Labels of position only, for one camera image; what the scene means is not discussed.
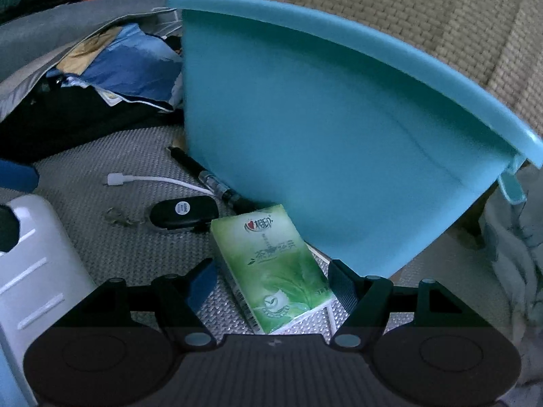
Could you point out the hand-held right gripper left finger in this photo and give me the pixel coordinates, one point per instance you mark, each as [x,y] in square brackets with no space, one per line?
[202,283]

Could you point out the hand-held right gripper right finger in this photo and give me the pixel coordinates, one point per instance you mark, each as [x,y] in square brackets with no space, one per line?
[345,288]

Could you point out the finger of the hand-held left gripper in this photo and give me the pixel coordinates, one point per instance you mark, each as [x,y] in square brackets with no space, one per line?
[17,176]
[7,229]

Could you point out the white plastic bin lid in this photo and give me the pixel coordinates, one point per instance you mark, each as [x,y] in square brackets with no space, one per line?
[42,271]

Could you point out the green tissue pack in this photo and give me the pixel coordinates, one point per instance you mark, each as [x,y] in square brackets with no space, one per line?
[271,271]

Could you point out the teal plastic storage bin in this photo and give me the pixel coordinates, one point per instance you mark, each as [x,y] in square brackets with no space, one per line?
[318,135]

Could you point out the black key fob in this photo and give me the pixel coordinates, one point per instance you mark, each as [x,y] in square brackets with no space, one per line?
[182,214]

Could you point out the black pen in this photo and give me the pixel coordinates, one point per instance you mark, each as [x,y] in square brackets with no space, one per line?
[188,162]

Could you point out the blue cloth garment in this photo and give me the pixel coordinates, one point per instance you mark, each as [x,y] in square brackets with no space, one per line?
[127,63]

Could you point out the floral white quilt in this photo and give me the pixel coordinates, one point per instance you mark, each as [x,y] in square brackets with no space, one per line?
[517,263]

